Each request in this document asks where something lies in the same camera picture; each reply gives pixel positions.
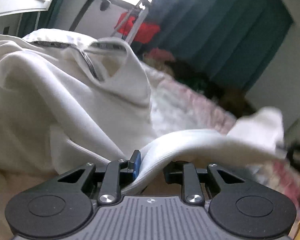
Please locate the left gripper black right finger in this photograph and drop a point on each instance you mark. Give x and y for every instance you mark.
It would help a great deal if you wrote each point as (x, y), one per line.
(239, 206)

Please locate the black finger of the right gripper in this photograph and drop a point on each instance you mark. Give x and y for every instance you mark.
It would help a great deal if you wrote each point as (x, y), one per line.
(292, 152)

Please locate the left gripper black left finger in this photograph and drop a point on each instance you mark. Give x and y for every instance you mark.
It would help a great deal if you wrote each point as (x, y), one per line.
(64, 207)

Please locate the white zip-up garment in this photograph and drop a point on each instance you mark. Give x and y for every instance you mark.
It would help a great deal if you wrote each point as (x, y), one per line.
(64, 104)

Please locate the pile of dark clothes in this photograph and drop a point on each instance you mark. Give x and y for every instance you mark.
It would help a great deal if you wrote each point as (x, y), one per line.
(230, 99)

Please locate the pink white bed quilt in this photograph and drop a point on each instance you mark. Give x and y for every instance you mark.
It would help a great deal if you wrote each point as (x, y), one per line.
(177, 107)

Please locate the dark teal curtain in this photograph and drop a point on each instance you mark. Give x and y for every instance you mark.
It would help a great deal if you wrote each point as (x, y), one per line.
(231, 41)

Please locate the red bag on stand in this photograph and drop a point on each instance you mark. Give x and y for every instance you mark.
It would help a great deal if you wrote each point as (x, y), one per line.
(140, 28)

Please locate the white metal stand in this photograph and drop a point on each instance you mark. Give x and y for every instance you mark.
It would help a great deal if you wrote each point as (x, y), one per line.
(141, 9)

